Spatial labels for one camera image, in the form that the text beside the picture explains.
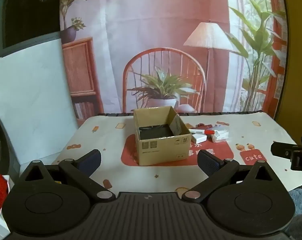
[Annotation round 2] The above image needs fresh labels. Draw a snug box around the wall poster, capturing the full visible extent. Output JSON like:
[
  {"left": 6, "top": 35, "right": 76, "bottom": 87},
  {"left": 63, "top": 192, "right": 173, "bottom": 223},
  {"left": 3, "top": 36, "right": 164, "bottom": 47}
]
[{"left": 59, "top": 0, "right": 289, "bottom": 120}]

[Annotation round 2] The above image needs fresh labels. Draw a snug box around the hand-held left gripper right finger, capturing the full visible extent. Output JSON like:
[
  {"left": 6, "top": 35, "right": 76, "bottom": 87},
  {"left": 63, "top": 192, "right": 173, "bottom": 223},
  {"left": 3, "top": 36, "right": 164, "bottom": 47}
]
[{"left": 182, "top": 149, "right": 283, "bottom": 204}]

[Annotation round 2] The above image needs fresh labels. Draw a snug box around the black flat pouch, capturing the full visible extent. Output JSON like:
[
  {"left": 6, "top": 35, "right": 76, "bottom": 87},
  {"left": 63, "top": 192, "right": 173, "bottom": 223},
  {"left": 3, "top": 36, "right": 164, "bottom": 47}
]
[{"left": 138, "top": 124, "right": 173, "bottom": 140}]

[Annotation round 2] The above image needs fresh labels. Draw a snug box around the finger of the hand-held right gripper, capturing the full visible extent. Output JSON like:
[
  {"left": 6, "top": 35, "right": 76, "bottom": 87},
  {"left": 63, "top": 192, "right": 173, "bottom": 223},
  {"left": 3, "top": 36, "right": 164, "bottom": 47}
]
[{"left": 271, "top": 141, "right": 298, "bottom": 158}]

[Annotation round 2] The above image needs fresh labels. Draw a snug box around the white pen with red cap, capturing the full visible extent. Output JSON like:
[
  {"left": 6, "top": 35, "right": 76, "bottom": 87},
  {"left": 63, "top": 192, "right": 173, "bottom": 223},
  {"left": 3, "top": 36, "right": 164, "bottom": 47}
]
[{"left": 189, "top": 129, "right": 215, "bottom": 136}]

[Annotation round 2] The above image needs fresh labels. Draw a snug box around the small white box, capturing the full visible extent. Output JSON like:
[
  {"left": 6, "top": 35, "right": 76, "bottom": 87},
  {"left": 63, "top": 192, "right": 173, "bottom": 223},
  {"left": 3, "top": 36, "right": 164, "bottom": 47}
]
[{"left": 191, "top": 134, "right": 208, "bottom": 143}]

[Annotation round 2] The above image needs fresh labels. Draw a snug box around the blue grey cloth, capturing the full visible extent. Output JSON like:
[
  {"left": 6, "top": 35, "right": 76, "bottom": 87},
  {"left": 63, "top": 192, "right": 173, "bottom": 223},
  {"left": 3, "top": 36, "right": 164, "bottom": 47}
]
[{"left": 289, "top": 180, "right": 302, "bottom": 240}]

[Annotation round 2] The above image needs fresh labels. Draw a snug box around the cardboard box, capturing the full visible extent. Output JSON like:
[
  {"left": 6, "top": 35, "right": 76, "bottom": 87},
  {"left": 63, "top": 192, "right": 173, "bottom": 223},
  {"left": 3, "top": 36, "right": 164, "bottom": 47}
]
[{"left": 133, "top": 106, "right": 193, "bottom": 166}]

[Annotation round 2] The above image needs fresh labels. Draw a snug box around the white marble-look board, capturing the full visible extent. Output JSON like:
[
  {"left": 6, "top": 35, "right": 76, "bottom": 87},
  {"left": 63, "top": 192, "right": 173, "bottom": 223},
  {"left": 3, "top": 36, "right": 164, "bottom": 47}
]
[{"left": 0, "top": 39, "right": 79, "bottom": 165}]

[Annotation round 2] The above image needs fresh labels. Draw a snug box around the printed white table cover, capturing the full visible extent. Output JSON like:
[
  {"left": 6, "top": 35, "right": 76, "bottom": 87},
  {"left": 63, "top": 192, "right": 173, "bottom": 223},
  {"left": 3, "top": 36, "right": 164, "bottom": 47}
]
[{"left": 51, "top": 112, "right": 302, "bottom": 200}]

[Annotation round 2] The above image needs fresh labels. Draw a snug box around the clear cotton swab packet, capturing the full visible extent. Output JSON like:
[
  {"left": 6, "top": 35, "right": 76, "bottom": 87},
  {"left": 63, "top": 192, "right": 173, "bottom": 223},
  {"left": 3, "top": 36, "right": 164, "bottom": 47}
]
[{"left": 211, "top": 127, "right": 230, "bottom": 143}]

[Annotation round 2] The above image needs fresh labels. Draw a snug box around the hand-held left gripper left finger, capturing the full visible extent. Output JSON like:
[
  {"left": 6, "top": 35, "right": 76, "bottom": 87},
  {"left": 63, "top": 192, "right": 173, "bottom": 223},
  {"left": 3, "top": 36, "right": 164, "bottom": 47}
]
[{"left": 19, "top": 149, "right": 116, "bottom": 205}]

